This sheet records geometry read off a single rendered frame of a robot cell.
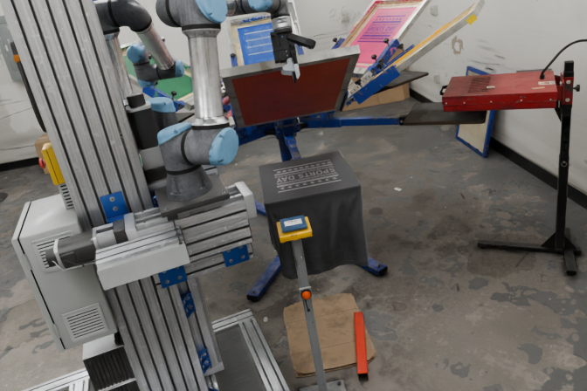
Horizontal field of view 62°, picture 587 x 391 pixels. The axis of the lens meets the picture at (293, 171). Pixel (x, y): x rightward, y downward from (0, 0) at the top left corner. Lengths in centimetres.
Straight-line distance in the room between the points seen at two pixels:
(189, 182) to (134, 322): 67
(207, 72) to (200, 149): 23
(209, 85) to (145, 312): 95
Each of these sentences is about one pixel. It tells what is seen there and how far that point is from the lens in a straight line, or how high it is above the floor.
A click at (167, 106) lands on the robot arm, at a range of 207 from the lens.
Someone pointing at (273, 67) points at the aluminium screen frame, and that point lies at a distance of 207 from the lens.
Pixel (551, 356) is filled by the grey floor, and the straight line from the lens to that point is 281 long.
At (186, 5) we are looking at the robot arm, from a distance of 151.
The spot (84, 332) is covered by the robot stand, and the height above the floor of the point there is 81.
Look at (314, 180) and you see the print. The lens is 236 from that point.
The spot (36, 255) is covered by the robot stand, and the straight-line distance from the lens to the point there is 186.
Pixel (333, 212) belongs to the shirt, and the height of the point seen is 84.
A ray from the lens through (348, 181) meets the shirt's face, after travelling 230.
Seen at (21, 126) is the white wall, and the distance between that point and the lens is 743.
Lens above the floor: 189
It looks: 22 degrees down
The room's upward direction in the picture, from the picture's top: 10 degrees counter-clockwise
